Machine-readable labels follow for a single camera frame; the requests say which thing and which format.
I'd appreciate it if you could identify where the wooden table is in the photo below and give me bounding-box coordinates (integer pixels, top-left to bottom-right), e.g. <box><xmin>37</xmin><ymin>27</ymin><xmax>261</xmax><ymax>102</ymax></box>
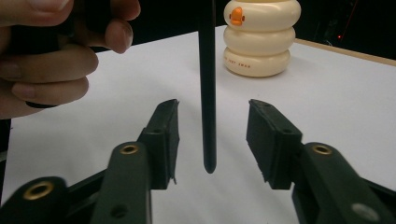
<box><xmin>293</xmin><ymin>37</ymin><xmax>396</xmax><ymax>67</ymax></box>

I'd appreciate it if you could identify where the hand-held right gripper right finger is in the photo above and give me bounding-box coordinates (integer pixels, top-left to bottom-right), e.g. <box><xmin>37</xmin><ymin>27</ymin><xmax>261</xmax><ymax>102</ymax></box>
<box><xmin>246</xmin><ymin>98</ymin><xmax>304</xmax><ymax>190</ymax></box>

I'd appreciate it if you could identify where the cream ring stack toy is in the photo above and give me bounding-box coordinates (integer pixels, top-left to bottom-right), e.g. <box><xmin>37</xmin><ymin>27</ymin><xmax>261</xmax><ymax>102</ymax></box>
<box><xmin>222</xmin><ymin>0</ymin><xmax>303</xmax><ymax>78</ymax></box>

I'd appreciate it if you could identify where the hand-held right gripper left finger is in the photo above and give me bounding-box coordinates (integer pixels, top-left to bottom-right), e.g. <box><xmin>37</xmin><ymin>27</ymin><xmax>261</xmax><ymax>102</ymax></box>
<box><xmin>136</xmin><ymin>98</ymin><xmax>181</xmax><ymax>190</ymax></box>

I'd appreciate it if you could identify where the white table board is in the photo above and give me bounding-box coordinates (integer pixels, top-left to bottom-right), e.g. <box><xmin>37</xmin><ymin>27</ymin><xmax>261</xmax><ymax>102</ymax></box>
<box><xmin>0</xmin><ymin>24</ymin><xmax>396</xmax><ymax>224</ymax></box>

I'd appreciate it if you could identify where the black pen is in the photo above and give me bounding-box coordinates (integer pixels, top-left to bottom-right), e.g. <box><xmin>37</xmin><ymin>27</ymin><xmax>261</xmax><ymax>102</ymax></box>
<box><xmin>197</xmin><ymin>0</ymin><xmax>218</xmax><ymax>175</ymax></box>

